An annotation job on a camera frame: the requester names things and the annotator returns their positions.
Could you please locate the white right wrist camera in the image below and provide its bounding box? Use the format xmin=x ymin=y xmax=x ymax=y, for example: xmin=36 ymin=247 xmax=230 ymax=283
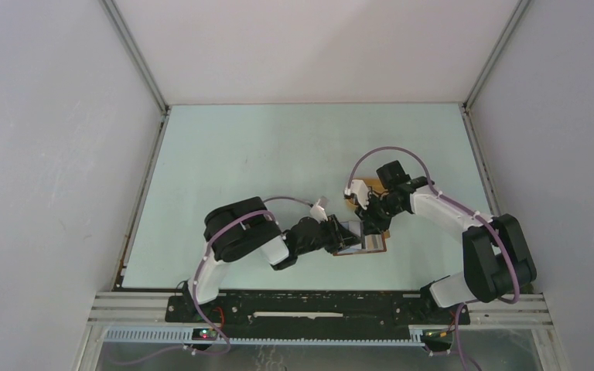
xmin=343 ymin=179 xmax=370 ymax=209

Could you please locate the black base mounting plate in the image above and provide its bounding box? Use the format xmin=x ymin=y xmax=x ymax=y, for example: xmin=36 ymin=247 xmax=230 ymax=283
xmin=165 ymin=290 xmax=456 ymax=341

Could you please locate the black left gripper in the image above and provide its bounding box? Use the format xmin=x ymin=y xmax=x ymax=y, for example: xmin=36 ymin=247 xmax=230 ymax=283
xmin=296 ymin=214 xmax=363 ymax=256

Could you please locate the grey card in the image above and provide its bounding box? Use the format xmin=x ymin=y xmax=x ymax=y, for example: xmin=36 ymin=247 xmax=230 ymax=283
xmin=363 ymin=234 xmax=386 ymax=254

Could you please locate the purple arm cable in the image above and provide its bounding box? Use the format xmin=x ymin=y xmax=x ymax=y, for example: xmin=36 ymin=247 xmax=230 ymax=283
xmin=346 ymin=146 xmax=521 ymax=371
xmin=107 ymin=196 xmax=323 ymax=367

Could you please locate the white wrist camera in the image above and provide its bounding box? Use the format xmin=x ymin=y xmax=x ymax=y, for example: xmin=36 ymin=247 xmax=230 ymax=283
xmin=309 ymin=196 xmax=329 ymax=223
xmin=343 ymin=179 xmax=370 ymax=209

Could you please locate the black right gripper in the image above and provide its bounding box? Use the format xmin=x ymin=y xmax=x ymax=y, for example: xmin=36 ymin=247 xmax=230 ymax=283
xmin=354 ymin=192 xmax=404 ymax=237

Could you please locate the brown leather card holder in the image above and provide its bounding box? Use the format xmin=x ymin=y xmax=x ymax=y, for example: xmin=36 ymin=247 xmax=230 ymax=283
xmin=333 ymin=221 xmax=391 ymax=257

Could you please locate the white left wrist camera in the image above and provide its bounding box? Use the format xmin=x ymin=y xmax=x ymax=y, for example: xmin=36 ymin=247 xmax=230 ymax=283
xmin=309 ymin=196 xmax=329 ymax=223

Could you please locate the white cable duct strip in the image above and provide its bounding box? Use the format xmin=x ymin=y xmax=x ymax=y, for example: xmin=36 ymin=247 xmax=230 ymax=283
xmin=103 ymin=326 xmax=424 ymax=346

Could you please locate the orange plastic tray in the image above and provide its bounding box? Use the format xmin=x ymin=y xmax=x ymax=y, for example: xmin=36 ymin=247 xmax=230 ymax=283
xmin=343 ymin=178 xmax=384 ymax=209

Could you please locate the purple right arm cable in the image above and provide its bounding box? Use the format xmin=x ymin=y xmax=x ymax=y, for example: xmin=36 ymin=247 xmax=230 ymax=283
xmin=346 ymin=146 xmax=521 ymax=371

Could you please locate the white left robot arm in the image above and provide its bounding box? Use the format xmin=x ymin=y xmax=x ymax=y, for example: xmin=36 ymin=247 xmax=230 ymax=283
xmin=183 ymin=196 xmax=362 ymax=322

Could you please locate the aluminium frame rail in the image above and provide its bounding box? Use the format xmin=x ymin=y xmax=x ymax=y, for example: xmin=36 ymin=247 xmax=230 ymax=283
xmin=87 ymin=292 xmax=554 ymax=330

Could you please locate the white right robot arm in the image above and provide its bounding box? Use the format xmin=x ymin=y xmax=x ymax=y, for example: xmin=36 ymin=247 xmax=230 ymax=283
xmin=345 ymin=161 xmax=538 ymax=323

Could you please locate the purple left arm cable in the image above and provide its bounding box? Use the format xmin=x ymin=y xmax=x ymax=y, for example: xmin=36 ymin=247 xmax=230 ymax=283
xmin=107 ymin=196 xmax=323 ymax=367

